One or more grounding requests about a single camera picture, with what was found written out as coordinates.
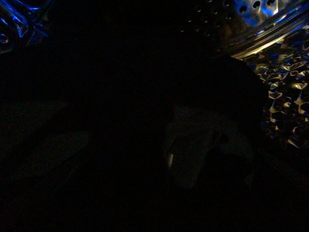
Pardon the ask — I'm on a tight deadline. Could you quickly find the grey front-load washing machine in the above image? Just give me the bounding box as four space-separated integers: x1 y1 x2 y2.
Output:
0 0 309 155

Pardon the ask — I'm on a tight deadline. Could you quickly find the navy blue polo shirt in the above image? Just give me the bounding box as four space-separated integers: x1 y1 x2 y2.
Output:
0 0 309 232

